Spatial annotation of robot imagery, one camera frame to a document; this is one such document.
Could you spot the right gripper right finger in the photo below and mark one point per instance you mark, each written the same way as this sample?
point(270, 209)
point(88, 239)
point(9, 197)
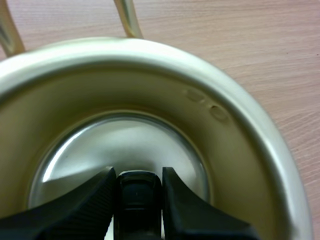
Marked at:
point(190, 215)

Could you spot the small grey toy car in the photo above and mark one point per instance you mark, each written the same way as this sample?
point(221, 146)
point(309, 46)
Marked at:
point(138, 200)

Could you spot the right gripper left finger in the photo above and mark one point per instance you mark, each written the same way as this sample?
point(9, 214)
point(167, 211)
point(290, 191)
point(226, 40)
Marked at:
point(75, 212)

